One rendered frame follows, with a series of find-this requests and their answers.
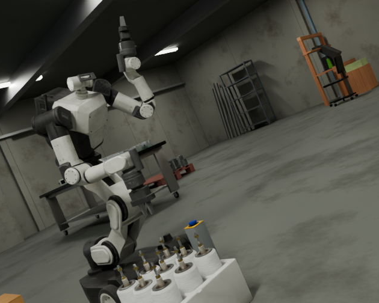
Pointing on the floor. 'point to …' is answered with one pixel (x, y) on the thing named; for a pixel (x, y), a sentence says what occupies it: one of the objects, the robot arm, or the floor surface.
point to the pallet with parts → (177, 163)
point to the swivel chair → (340, 78)
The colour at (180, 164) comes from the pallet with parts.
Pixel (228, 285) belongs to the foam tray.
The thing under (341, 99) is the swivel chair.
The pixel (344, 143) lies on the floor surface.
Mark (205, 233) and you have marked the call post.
